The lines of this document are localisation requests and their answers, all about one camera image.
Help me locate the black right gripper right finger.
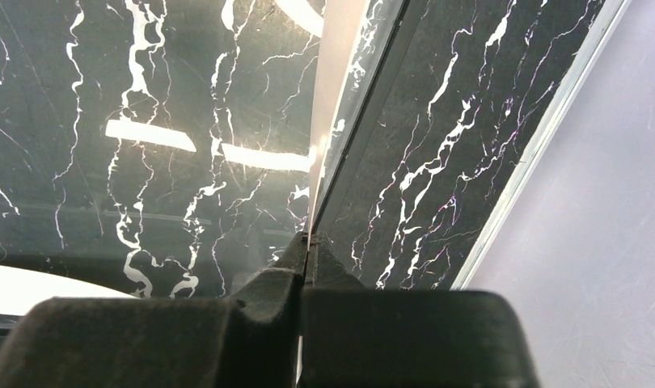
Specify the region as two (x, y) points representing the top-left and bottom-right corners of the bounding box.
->
(298, 233), (540, 387)

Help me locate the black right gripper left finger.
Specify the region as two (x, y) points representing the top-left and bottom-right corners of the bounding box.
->
(0, 232), (308, 387)

